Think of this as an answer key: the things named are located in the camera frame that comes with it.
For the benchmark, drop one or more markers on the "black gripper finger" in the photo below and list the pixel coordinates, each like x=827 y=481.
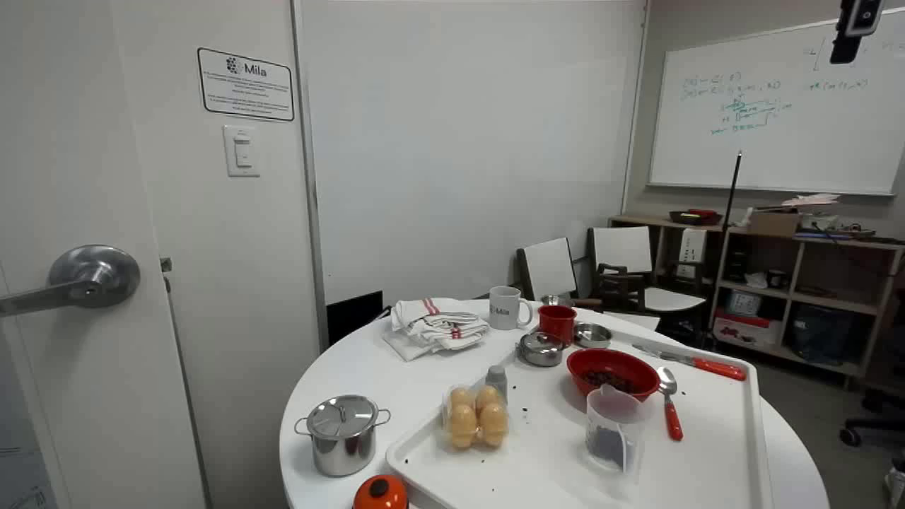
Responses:
x=840 y=43
x=874 y=17

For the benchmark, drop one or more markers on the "clear plastic jug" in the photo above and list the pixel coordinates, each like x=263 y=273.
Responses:
x=611 y=442

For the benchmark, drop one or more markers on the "red plastic bowl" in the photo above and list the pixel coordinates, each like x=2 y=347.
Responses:
x=603 y=364

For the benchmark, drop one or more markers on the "small lidded steel bowl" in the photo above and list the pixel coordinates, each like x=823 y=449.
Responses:
x=542 y=353

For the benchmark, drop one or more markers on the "whiteboard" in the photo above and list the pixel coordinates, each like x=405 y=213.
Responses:
x=802 y=143

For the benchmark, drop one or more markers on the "thin black pole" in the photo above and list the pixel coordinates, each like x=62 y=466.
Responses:
x=733 y=198

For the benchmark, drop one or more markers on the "small cardboard box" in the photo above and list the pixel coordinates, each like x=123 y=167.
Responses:
x=772 y=222

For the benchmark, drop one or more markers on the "wooden shelf unit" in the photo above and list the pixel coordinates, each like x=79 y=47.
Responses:
x=837 y=245

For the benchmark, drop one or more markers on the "black storage bin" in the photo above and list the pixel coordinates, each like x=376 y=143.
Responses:
x=822 y=336

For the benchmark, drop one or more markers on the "white-backed black chair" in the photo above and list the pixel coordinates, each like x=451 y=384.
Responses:
x=622 y=251
x=550 y=271

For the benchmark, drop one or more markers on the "red white storage box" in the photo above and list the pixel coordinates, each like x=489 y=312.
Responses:
x=744 y=329

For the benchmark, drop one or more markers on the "small white round table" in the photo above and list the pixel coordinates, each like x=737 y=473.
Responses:
x=675 y=302

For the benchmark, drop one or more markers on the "black office chair base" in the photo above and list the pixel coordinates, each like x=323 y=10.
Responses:
x=871 y=426

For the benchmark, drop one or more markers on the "red cup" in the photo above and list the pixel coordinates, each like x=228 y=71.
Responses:
x=559 y=326

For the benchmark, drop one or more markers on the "white mug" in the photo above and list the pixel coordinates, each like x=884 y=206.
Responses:
x=506 y=309

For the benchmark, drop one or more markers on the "small steel shaker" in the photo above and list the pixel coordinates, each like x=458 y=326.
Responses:
x=495 y=377

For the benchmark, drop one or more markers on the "white red-striped cloth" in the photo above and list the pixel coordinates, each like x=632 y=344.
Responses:
x=429 y=329

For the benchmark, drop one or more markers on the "white plastic tray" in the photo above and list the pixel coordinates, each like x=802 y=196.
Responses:
x=547 y=463

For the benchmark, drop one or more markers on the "bag of yellow buns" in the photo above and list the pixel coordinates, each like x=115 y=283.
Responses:
x=477 y=420

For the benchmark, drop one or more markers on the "steel pot with lid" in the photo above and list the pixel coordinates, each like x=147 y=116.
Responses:
x=340 y=442

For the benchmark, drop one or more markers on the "orange round toy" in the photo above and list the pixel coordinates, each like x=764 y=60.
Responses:
x=383 y=497

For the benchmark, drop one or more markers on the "white door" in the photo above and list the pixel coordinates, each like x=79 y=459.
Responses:
x=57 y=143

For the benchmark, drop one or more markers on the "black box by wall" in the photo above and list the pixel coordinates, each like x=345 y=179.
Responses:
x=354 y=314

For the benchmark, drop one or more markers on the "white wall sign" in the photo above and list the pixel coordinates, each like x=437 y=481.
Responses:
x=243 y=85

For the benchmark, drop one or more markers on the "white light switch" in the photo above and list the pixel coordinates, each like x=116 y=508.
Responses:
x=241 y=153

